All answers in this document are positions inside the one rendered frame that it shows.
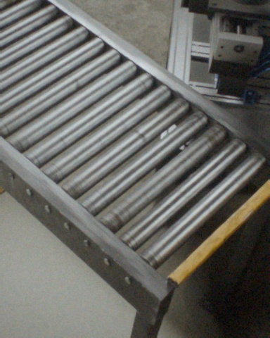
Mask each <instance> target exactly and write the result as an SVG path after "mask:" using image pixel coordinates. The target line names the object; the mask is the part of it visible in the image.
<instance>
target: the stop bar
mask: <svg viewBox="0 0 270 338"><path fill-rule="evenodd" d="M268 199H270V180H268V181H267V182H266V183H265V184H264V185H263V186H262V187H261V189H259V190H258V191H257V192H256V193H255V194H254V195H253V196H251V197H250V198H249V199H248V200H247V201H246V202H245V203H244V204H243V205H242V206H241V207H240V208H239V209H238V210H237V211H236V212H235V213H234V214H233V215H232V216H231V217H229V218H228V219H227V221H226V222H225V223H224V224H223V225H222V226H221V227H218V228H217V229H216V231H215V232H214V233H213V234H212V235H211V236H210V237H208V238H207V239H206V240H205V242H204V243H203V244H201V245H200V246H199V247H198V248H197V249H196V250H195V251H194V252H193V253H192V254H191V255H190V256H189V257H188V258H187V259H186V260H184V261H183V263H182V264H181V265H180V266H179V267H177V268H176V269H175V270H174V271H173V273H172V274H171V275H170V276H167V277H168V278H167V280H168V282H169V283H170V284H171V285H172V286H173V287H175V288H177V287H179V286H180V285H181V284H182V283H183V282H184V281H185V280H186V279H187V278H189V277H190V276H191V275H192V274H193V273H194V272H195V270H197V269H199V268H200V266H201V265H202V264H203V263H204V262H205V260H206V259H207V258H208V257H210V256H211V255H212V254H213V253H214V252H215V250H216V249H217V248H218V247H219V246H221V245H222V244H223V243H224V242H225V241H226V240H227V239H228V238H229V237H230V236H231V235H232V234H233V233H234V232H235V231H236V230H237V229H238V228H239V227H240V226H241V225H242V224H243V223H244V222H245V221H246V220H247V219H248V218H249V217H250V216H251V215H252V214H253V213H254V212H255V211H256V210H257V209H258V208H259V207H260V206H261V205H263V204H264V203H265V202H266V201H267V200H268Z"/></svg>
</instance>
